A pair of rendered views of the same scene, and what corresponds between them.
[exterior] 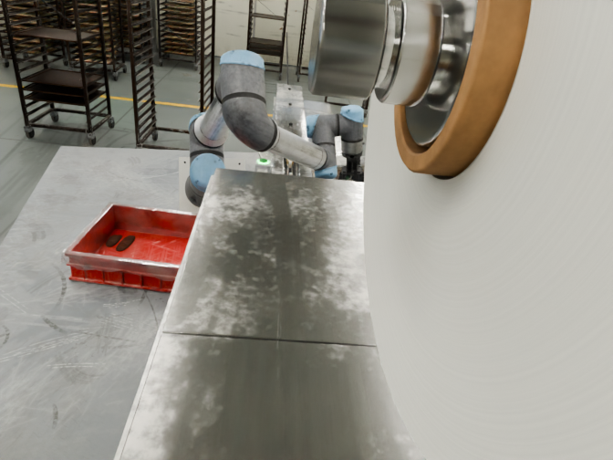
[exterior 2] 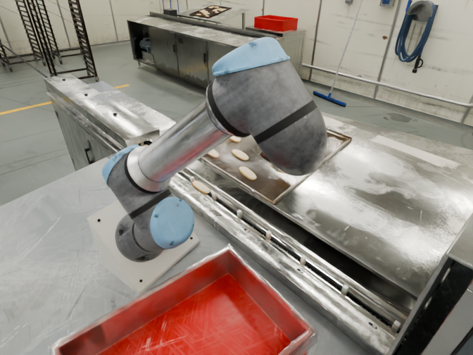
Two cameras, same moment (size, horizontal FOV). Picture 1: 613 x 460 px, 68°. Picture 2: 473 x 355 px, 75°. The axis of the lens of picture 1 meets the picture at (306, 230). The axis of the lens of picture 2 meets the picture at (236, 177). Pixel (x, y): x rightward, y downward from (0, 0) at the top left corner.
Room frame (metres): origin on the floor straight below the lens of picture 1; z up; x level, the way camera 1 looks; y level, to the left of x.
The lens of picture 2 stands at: (0.83, 0.56, 1.58)
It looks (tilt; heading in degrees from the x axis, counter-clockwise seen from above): 34 degrees down; 324
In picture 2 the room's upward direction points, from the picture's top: 1 degrees clockwise
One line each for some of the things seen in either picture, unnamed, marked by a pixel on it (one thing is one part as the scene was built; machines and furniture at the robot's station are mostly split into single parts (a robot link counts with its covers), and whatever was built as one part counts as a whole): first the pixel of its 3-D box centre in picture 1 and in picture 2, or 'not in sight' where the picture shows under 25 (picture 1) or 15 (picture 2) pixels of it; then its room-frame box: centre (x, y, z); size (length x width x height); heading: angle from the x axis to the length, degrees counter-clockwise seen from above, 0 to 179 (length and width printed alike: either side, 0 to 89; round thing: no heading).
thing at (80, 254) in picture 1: (164, 246); (188, 349); (1.17, 0.44, 0.87); 0.49 x 0.34 x 0.10; 92
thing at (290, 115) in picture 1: (289, 113); (92, 103); (2.78, 0.21, 0.89); 1.25 x 0.18 x 0.09; 7
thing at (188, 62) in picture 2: not in sight; (209, 47); (5.29, -2.16, 0.51); 3.00 x 1.26 x 1.03; 7
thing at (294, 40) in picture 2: not in sight; (272, 60); (4.34, -2.68, 0.44); 0.70 x 0.55 x 0.87; 7
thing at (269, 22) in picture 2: not in sight; (275, 22); (4.34, -2.68, 0.93); 0.51 x 0.36 x 0.13; 11
